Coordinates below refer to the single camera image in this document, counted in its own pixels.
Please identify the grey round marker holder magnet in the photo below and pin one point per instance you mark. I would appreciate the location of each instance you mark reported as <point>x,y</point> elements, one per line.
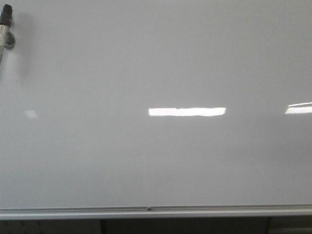
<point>9,40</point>

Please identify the black capped whiteboard marker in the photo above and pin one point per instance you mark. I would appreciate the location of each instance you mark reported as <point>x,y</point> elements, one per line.
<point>5,26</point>

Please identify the white whiteboard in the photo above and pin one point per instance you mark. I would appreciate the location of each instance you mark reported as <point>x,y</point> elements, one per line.
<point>156,108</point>

